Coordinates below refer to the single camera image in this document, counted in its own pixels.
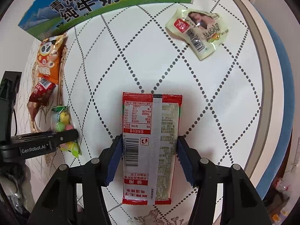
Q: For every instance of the printed cardboard box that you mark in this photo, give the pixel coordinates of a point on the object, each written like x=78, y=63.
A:
x=93, y=2

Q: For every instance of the small dark red snack packet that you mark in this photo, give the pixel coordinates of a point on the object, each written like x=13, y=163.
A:
x=42, y=91

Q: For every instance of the white diamond patterned bedspread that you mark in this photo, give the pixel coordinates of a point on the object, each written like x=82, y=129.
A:
x=211, y=98

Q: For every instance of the blue bed sheet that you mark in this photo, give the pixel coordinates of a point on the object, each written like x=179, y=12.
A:
x=281, y=98

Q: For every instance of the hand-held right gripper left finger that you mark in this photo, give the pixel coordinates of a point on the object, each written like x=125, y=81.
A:
x=114, y=161

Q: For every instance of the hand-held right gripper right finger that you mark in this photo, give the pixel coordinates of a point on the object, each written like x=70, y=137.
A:
x=187, y=161

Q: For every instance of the pale packet with red label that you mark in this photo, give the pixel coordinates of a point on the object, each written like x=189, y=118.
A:
x=199, y=30

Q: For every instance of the clear bag of coloured candies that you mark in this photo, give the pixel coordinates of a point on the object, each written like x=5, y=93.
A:
x=62, y=119

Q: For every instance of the red and white snack packet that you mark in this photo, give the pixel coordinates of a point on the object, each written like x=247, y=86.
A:
x=150, y=121

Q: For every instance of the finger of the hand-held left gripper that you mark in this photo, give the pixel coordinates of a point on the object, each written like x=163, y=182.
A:
x=65, y=137

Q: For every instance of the orange panda snack packet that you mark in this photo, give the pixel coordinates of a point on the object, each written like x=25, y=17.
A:
x=48, y=56

